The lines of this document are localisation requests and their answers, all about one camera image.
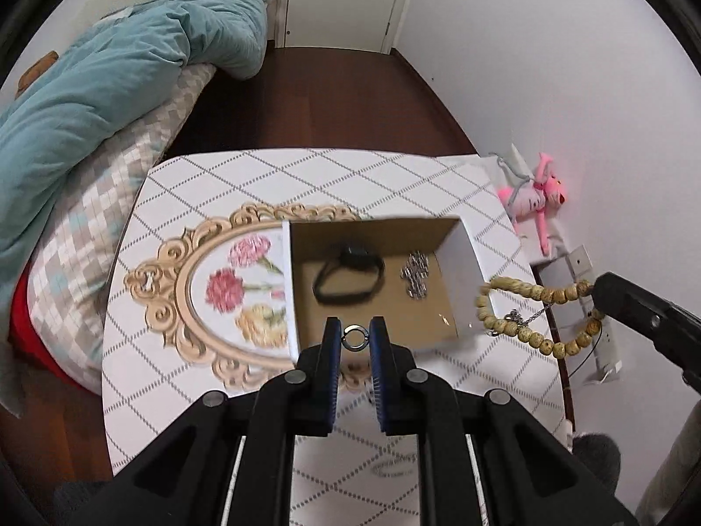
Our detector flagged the white door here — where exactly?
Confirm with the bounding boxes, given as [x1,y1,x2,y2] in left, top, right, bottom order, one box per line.
[274,0,418,54]

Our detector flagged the beige wooden bead bracelet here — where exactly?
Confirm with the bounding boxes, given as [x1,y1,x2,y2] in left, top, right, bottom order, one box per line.
[474,277,606,361]

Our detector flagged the checkered pillow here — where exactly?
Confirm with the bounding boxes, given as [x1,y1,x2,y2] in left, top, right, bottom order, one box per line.
[26,62,218,391]

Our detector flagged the thin silver chain necklace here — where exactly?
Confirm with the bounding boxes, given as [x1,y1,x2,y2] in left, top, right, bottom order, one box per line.
[489,306,555,338]

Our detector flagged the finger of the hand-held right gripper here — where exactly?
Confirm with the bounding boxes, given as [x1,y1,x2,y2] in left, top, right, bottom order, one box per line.
[592,271,701,392]

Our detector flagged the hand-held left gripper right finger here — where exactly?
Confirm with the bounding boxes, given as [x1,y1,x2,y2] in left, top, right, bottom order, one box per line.
[368,316,641,526]

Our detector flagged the black band bracelet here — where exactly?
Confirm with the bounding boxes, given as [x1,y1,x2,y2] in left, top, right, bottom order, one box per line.
[312,244,386,304]

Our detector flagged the cardboard box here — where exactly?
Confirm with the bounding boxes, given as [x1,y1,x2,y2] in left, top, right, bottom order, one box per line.
[281,217,503,361]

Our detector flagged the white wall socket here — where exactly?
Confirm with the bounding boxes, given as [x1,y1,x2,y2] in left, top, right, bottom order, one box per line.
[566,245,593,276]

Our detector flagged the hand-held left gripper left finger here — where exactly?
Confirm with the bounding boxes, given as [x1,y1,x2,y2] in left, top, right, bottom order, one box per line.
[55,316,343,526]

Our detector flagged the white socket with cable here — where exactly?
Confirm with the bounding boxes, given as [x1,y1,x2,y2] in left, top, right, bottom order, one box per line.
[566,318,623,385]

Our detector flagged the grey slipper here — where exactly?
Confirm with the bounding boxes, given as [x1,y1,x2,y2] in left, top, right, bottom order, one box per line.
[570,433,623,501]

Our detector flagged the silver chain bracelet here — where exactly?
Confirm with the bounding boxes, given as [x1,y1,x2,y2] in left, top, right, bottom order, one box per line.
[399,251,429,300]

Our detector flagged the red cloth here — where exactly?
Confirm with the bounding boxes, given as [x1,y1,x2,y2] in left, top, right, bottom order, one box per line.
[7,270,103,396]

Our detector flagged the teal duvet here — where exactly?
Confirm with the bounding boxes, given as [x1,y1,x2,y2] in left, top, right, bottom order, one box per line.
[0,0,273,288]

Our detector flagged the pink plush toy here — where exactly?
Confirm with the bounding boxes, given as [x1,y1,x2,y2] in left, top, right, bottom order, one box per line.
[496,151,568,256]

